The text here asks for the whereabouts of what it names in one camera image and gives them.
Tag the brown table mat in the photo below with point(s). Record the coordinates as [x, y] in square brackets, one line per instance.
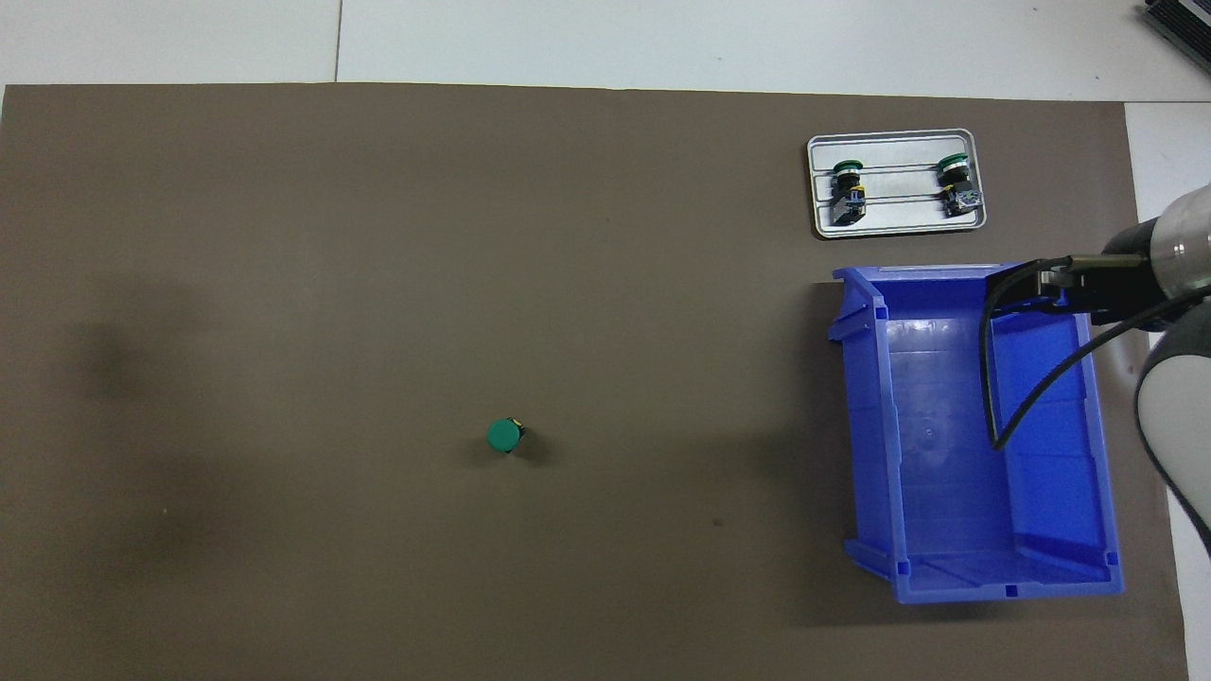
[473, 236]

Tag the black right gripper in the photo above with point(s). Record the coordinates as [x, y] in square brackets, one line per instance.
[1126, 298]

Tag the grey metal tray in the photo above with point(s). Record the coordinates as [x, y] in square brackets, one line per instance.
[903, 219]

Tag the green push button switch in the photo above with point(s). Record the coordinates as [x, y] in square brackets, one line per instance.
[957, 194]
[503, 434]
[849, 200]

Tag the blue plastic storage bin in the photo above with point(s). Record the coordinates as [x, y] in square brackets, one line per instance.
[932, 492]

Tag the dark ribbed device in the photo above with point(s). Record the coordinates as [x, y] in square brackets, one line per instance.
[1183, 21]

